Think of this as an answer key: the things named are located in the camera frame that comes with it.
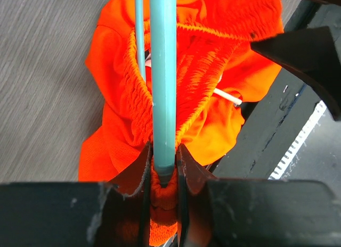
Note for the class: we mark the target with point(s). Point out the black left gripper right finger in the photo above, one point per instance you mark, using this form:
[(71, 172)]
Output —
[(252, 212)]

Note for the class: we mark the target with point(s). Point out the white slotted cable duct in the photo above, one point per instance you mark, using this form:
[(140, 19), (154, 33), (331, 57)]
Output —
[(289, 159)]

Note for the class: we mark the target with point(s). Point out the orange shorts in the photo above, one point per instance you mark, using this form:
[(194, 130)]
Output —
[(213, 52)]

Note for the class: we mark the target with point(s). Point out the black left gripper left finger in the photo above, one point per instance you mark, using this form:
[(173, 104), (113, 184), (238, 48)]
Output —
[(113, 213)]

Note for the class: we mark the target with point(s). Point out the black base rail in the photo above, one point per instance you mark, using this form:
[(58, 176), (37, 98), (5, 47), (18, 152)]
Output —
[(271, 127)]

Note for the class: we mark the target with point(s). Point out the teal hanger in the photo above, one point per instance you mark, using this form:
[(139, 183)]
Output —
[(163, 77)]

